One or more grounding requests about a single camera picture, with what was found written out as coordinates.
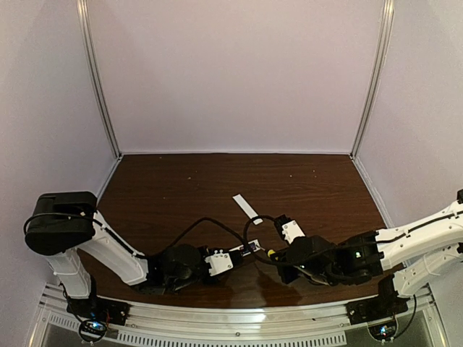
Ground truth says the yellow handled screwdriver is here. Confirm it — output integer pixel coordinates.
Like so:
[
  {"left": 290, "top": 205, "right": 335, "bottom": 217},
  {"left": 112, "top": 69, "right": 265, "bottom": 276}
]
[{"left": 258, "top": 247, "right": 284, "bottom": 262}]

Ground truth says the white remote control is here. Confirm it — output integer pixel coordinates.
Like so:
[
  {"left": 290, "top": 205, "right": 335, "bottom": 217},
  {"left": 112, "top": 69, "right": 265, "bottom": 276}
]
[{"left": 228, "top": 239, "right": 262, "bottom": 257}]

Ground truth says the white battery cover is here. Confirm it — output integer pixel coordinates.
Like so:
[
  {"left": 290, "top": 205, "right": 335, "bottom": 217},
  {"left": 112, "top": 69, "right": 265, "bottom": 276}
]
[{"left": 232, "top": 194, "right": 263, "bottom": 225}]

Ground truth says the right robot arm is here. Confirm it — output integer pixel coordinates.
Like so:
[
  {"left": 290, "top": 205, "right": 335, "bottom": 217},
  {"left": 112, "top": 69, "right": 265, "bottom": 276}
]
[{"left": 269, "top": 191, "right": 462, "bottom": 299}]

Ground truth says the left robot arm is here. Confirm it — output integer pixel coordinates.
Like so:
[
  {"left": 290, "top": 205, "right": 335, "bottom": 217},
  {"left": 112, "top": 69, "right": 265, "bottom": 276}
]
[{"left": 24, "top": 192, "right": 233, "bottom": 299}]

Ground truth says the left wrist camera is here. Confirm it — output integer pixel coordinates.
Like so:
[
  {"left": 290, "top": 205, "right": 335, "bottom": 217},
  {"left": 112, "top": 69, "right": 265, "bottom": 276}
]
[{"left": 205, "top": 250, "right": 234, "bottom": 277}]

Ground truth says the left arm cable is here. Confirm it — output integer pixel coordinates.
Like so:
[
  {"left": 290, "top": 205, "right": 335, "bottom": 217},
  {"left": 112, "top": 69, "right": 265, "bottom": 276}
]
[{"left": 158, "top": 216, "right": 247, "bottom": 254}]

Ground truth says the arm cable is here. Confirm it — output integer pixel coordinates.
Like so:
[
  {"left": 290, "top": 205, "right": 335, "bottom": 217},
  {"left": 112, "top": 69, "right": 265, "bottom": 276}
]
[
  {"left": 242, "top": 215, "right": 319, "bottom": 268},
  {"left": 158, "top": 216, "right": 247, "bottom": 254}
]

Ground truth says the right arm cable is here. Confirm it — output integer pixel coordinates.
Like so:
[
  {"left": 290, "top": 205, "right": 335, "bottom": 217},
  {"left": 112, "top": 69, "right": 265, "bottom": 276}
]
[{"left": 242, "top": 215, "right": 319, "bottom": 268}]

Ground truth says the front aluminium rail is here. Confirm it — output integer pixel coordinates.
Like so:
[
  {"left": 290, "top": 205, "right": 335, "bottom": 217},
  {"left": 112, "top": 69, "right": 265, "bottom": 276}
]
[{"left": 26, "top": 294, "right": 449, "bottom": 346}]

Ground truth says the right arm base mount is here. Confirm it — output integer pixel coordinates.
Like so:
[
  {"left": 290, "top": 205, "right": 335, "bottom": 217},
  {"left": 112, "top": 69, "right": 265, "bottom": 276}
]
[{"left": 346, "top": 296, "right": 408, "bottom": 343}]

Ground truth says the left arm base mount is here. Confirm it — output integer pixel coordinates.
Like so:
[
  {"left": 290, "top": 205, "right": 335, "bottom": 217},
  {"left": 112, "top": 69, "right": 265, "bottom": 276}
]
[{"left": 67, "top": 297, "right": 130, "bottom": 344}]

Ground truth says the right aluminium frame post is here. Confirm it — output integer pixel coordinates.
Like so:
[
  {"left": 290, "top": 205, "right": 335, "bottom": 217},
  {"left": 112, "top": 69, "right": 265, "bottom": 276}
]
[{"left": 350, "top": 0, "right": 395, "bottom": 160}]

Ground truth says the aluminium frame post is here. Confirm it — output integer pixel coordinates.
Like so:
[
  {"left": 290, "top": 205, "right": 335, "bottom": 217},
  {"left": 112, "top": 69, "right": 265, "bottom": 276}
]
[
  {"left": 76, "top": 0, "right": 122, "bottom": 159},
  {"left": 350, "top": 0, "right": 395, "bottom": 160}
]

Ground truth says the left aluminium frame post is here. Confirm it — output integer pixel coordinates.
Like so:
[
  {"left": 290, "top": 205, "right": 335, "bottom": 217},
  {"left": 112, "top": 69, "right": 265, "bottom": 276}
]
[{"left": 76, "top": 0, "right": 122, "bottom": 159}]

